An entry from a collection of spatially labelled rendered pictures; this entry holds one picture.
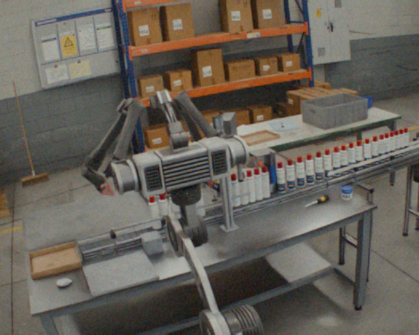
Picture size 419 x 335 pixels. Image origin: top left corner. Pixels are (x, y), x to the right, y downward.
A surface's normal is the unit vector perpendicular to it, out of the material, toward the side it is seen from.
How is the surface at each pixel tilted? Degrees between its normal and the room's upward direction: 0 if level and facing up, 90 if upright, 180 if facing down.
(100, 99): 90
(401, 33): 90
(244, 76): 91
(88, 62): 90
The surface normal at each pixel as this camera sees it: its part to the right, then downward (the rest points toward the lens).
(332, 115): 0.42, 0.27
